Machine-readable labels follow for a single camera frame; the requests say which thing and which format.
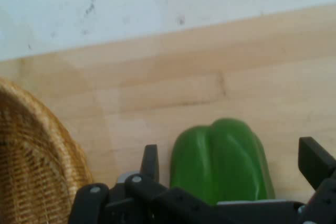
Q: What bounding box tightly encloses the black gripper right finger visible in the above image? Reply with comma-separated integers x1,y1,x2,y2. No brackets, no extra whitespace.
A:
297,136,336,224

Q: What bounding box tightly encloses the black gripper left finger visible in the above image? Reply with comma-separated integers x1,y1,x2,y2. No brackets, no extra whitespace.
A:
68,144,219,224

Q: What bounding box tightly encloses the green bell pepper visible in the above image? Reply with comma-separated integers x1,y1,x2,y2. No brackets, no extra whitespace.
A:
170,118,276,206

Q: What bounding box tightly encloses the woven wicker basket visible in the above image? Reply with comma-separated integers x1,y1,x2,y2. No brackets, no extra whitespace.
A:
0,77,94,224

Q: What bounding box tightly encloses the wooden cutting board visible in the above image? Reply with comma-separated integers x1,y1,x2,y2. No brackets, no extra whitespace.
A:
0,3,336,205

